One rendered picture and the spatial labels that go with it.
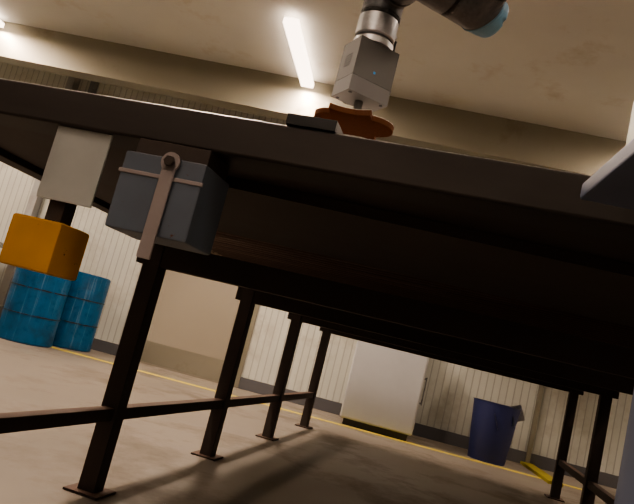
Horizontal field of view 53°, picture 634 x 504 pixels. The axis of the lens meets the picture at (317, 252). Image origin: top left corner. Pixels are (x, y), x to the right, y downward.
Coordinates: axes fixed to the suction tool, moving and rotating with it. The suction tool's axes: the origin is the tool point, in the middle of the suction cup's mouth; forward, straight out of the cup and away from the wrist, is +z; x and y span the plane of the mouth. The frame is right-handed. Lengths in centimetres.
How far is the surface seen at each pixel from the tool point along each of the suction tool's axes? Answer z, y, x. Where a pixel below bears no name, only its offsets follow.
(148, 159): 19.2, 33.3, 3.2
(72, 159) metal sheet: 20.8, 42.5, -8.2
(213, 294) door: 15, -170, -556
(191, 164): 18.7, 28.0, 7.7
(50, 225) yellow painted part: 32, 43, -5
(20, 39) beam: -193, 82, -640
